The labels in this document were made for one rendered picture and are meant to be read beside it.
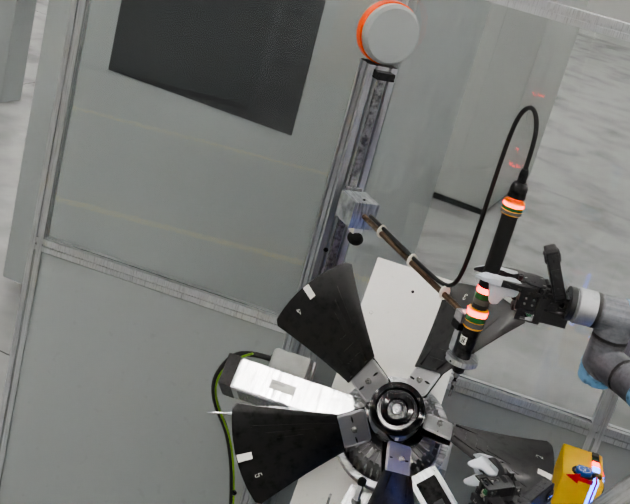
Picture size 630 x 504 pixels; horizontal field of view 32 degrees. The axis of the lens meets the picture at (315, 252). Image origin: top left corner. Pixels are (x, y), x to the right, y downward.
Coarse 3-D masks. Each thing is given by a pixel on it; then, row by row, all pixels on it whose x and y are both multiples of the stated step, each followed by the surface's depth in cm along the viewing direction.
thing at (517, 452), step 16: (464, 432) 235; (480, 432) 238; (464, 448) 229; (480, 448) 231; (496, 448) 233; (512, 448) 235; (528, 448) 237; (544, 448) 238; (512, 464) 230; (528, 464) 232; (544, 464) 234; (528, 480) 228
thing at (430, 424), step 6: (426, 414) 239; (426, 420) 235; (432, 420) 236; (444, 420) 239; (426, 426) 232; (432, 426) 233; (438, 426) 235; (444, 426) 236; (450, 426) 237; (432, 432) 231; (438, 432) 232; (444, 432) 233; (450, 432) 234; (450, 438) 231
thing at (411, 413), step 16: (384, 384) 232; (400, 384) 232; (384, 400) 231; (400, 400) 232; (416, 400) 231; (368, 416) 234; (384, 416) 230; (400, 416) 230; (416, 416) 230; (384, 432) 228; (400, 432) 228; (416, 432) 232
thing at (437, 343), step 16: (464, 288) 249; (448, 304) 249; (464, 304) 246; (496, 304) 242; (448, 320) 246; (496, 320) 239; (512, 320) 238; (432, 336) 246; (448, 336) 242; (480, 336) 238; (496, 336) 236; (432, 352) 242; (432, 368) 238; (448, 368) 236
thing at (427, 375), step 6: (414, 372) 243; (420, 372) 241; (426, 372) 240; (432, 372) 238; (408, 378) 242; (414, 378) 241; (426, 378) 238; (432, 378) 237; (414, 384) 240; (420, 384) 238; (426, 384) 237; (432, 384) 235; (420, 390) 237; (426, 390) 235
